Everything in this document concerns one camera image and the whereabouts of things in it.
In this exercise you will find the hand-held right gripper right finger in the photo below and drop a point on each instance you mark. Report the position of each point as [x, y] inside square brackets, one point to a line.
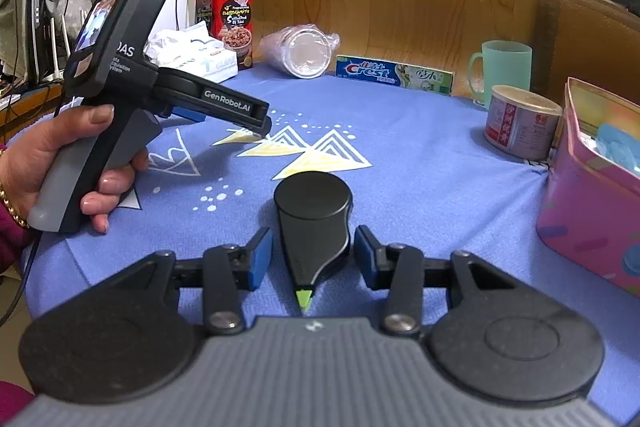
[367, 259]

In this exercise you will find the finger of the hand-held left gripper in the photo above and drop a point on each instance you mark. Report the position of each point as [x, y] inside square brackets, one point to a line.
[230, 104]
[187, 113]

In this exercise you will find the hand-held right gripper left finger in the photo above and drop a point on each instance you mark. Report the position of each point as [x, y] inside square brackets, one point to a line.
[259, 259]

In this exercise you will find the black green-tipped marker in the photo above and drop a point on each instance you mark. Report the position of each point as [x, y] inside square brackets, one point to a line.
[312, 227]

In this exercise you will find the pink tin box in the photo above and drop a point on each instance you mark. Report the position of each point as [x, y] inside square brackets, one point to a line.
[585, 217]

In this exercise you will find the person's left forearm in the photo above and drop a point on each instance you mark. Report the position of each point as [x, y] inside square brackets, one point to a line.
[10, 242]

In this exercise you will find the person's left hand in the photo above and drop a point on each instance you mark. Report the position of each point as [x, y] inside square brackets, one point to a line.
[35, 157]

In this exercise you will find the white tissue pack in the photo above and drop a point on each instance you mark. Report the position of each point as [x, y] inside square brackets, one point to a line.
[200, 54]

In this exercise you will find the red snack box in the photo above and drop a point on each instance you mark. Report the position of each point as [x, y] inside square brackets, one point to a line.
[227, 22]

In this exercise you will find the black router with white antennas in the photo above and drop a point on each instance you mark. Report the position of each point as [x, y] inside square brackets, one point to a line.
[40, 17]

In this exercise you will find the wrapped clear plastic cups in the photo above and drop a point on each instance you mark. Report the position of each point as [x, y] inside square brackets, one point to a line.
[300, 52]

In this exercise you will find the blue printed cloth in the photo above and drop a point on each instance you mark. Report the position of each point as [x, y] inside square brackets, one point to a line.
[425, 187]

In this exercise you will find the wooden side table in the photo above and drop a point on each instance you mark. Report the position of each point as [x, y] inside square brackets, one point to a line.
[30, 104]

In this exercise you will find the blue green toothpaste box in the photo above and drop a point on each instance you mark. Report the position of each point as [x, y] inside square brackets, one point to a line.
[395, 74]

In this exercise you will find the red label tin can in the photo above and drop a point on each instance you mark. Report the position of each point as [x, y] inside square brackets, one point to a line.
[522, 127]

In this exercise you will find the green plastic mug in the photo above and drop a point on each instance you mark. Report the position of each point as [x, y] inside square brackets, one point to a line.
[505, 72]

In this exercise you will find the person's magenta clothing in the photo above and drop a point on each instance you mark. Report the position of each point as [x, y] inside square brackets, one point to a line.
[12, 404]

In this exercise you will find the brown chair back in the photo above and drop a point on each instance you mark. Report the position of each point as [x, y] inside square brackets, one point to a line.
[585, 37]

